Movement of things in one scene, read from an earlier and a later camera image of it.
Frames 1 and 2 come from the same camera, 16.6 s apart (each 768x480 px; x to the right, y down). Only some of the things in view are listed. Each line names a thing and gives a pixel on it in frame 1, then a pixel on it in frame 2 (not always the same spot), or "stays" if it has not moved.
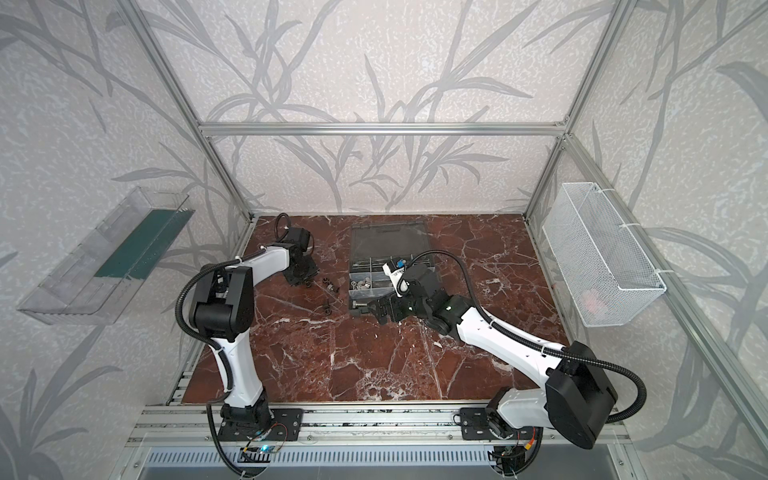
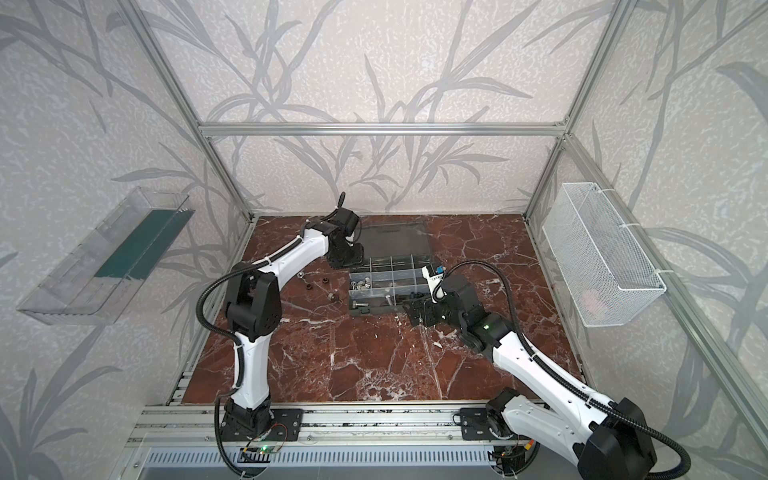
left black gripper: [300, 271] → [342, 257]
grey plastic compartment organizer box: [372, 246] stays
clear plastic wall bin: [95, 281] stays
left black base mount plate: [286, 424] stays
